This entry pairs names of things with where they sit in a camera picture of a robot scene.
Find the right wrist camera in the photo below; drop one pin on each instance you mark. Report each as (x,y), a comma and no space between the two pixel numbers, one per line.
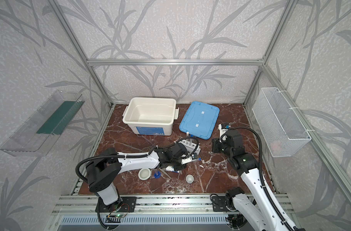
(223,128)

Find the white test tube rack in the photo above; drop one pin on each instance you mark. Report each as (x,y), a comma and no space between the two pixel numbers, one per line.
(191,145)

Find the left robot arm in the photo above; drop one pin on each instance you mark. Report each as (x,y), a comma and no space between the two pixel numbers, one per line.
(100,171)

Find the blue plastic bin lid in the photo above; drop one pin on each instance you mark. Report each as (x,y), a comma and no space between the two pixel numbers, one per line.
(200,120)

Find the white plastic storage bin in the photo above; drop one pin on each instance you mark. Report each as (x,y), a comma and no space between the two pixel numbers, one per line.
(151,116)

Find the white wire mesh basket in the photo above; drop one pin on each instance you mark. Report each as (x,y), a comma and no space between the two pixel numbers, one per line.
(281,128)

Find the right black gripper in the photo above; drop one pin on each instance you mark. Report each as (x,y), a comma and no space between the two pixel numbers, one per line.
(218,146)

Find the small white ceramic crucible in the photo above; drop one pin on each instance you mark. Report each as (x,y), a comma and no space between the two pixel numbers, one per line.
(189,179)

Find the white gauze roll blue label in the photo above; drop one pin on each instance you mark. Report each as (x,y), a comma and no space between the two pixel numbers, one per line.
(170,168)

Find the clear acrylic wall shelf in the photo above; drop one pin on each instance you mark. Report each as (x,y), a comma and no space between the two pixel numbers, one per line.
(36,136)

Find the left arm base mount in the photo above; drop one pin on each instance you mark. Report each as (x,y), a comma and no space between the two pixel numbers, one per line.
(125,204)

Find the aluminium front rail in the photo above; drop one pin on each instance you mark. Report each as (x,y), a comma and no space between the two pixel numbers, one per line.
(145,204)

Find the blue base small flask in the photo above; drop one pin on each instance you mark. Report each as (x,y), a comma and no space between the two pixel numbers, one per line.
(157,174)

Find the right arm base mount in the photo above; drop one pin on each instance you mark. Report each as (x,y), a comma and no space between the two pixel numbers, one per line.
(219,204)

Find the large white ceramic dish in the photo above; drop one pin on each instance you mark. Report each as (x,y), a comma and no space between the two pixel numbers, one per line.
(144,174)

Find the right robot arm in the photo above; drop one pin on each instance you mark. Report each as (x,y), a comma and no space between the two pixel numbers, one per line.
(267,214)

